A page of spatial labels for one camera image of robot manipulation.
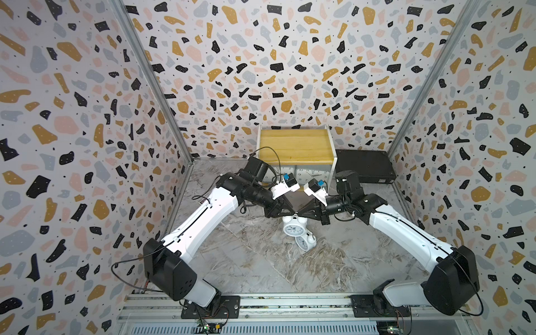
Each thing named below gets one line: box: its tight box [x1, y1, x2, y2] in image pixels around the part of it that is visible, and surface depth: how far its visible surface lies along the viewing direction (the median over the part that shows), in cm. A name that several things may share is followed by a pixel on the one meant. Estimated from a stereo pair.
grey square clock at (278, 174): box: [266, 166, 296, 183], surface depth 64 cm
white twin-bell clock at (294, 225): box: [281, 213, 308, 237], surface depth 74 cm
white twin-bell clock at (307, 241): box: [295, 228, 317, 252], surface depth 84 cm
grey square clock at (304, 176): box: [295, 168, 330, 185], surface depth 87 cm
